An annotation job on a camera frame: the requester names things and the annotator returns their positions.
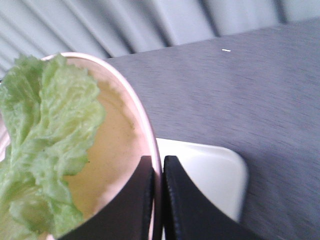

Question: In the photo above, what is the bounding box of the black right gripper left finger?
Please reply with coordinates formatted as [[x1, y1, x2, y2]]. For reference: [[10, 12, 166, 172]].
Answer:
[[61, 155, 155, 240]]

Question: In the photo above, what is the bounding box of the green lettuce leaf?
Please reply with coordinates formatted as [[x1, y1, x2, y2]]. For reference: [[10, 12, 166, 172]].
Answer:
[[0, 54, 105, 240]]

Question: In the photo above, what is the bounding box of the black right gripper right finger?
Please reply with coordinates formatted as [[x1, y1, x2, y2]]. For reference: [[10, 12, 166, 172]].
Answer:
[[163, 155, 261, 240]]

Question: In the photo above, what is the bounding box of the grey pleated curtain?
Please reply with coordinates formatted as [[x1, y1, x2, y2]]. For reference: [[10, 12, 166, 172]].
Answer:
[[0, 0, 320, 75]]

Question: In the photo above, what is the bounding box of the pink round plate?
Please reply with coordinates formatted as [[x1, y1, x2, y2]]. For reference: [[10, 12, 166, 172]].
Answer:
[[0, 52, 162, 240]]

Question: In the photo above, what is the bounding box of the cream bear serving tray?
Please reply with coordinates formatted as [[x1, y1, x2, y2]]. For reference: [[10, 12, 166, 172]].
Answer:
[[157, 138, 249, 224]]

